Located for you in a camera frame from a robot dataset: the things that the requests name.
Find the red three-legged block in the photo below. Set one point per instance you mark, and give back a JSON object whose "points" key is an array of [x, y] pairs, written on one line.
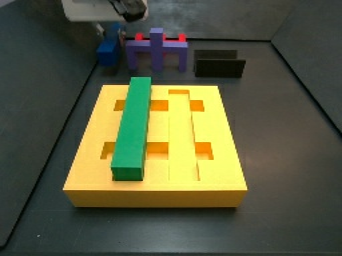
{"points": [[181, 38]]}

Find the green long block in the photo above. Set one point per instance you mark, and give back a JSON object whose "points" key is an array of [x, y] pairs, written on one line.
{"points": [[127, 164]]}

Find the blue long block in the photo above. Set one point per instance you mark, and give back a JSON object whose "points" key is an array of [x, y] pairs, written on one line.
{"points": [[110, 47]]}

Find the yellow slotted board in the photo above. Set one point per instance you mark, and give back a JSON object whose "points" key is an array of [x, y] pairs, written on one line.
{"points": [[192, 168]]}

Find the purple three-legged block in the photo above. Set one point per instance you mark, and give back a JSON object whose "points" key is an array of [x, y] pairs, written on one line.
{"points": [[157, 48]]}

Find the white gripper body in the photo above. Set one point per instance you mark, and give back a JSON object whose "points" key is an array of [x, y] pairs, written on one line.
{"points": [[91, 10]]}

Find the black angled bracket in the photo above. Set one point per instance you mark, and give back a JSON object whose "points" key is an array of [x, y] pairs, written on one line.
{"points": [[218, 63]]}

